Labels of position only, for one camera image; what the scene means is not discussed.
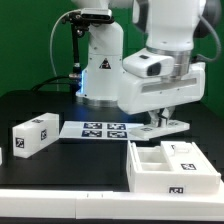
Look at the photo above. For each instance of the white door panel with knob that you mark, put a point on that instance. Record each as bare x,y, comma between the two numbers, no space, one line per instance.
148,131

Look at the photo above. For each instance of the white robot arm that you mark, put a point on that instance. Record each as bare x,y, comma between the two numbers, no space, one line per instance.
158,77

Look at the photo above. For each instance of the white marker base sheet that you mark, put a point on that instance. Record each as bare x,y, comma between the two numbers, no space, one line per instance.
83,130

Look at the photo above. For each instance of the white door panel with pegs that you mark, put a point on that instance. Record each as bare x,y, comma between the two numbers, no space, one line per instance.
183,158

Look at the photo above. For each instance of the white cabinet body box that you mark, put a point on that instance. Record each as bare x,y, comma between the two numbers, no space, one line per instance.
148,172

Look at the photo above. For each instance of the white L-shaped fence frame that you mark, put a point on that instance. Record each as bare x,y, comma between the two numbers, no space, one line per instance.
111,205

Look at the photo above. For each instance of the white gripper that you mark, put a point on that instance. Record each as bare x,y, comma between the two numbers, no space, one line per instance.
137,95

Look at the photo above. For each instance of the white cabinet top block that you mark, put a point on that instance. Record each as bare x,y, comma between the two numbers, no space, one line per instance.
35,134

